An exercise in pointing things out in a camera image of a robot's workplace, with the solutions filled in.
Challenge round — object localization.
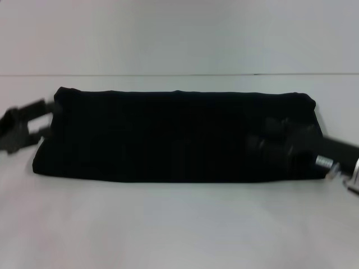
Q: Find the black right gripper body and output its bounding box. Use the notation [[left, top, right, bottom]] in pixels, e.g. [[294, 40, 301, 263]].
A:
[[288, 127, 359, 173]]

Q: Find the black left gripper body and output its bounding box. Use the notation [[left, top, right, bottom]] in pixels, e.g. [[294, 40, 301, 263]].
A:
[[0, 106, 32, 155]]

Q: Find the black shirt with FREE print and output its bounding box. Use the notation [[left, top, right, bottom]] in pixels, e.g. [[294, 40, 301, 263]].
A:
[[32, 86, 317, 183]]

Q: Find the right arm cable with plug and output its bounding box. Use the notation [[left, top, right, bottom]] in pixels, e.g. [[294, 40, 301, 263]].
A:
[[326, 164, 342, 180]]

